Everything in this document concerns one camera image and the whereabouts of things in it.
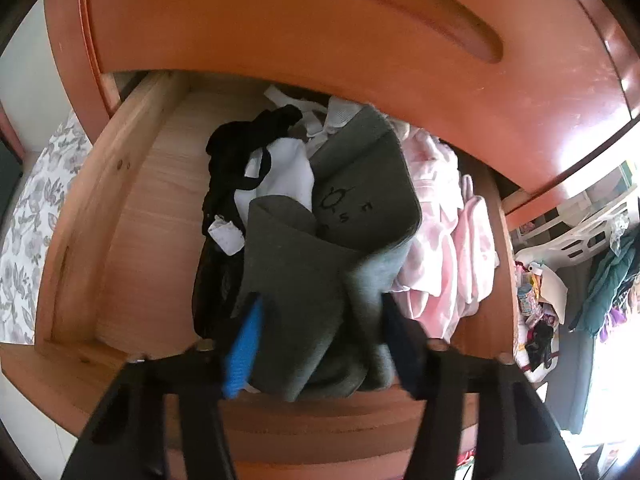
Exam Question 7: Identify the white cotton garment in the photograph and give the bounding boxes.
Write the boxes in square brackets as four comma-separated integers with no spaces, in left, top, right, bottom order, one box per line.
[263,85,366,153]

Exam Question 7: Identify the wooden drawer curved front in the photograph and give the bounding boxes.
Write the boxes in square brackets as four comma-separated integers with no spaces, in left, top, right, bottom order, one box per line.
[82,0,636,196]

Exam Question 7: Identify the purple garment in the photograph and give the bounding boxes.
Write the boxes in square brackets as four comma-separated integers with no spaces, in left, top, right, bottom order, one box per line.
[602,305,627,341]

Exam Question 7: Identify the dark teal jacket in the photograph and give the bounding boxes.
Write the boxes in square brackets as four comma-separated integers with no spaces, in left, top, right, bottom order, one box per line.
[570,240,640,336]

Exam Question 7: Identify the pink fleece garment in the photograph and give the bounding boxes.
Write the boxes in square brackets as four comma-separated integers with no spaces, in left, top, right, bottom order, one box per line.
[390,120,501,338]

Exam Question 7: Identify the grey floral blanket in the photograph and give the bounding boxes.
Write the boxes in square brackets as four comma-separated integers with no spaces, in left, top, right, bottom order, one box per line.
[0,110,96,346]

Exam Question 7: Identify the grey cloth garment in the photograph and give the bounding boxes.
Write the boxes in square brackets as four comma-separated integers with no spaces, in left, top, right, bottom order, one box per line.
[235,105,423,403]

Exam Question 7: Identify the clear plastic wrap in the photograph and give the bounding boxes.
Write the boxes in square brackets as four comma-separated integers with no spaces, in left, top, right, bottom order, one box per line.
[607,210,635,251]

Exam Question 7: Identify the wooden drawer straight front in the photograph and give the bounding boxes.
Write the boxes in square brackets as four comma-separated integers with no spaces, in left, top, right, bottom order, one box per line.
[0,71,521,480]

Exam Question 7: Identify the black cloth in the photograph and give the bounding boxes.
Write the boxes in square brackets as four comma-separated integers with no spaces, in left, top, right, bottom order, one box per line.
[525,320,557,372]

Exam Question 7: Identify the white openwork plastic shelf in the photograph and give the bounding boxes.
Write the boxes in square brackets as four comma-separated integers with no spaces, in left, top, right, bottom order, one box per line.
[515,195,640,273]

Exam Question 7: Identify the pink rolled mat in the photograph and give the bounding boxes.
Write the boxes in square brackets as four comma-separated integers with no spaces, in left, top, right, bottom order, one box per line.
[0,102,23,163]

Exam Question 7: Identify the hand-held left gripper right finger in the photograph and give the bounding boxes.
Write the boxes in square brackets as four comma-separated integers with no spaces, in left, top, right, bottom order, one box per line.
[380,292,581,480]

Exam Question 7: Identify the beige paper sheet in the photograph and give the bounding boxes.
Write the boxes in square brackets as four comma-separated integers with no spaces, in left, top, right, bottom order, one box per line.
[537,265,569,323]

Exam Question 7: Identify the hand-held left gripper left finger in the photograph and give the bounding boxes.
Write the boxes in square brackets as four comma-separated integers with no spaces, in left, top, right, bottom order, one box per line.
[60,292,266,480]

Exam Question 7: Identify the dark blue-grey cabinet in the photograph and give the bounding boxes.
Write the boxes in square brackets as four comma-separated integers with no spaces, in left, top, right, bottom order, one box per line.
[0,145,25,231]

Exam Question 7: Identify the black lace garment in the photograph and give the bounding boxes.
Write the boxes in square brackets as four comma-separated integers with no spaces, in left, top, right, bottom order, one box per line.
[192,105,303,338]

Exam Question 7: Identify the white garment black trim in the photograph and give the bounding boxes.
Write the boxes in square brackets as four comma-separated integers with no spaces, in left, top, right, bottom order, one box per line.
[232,137,316,221]

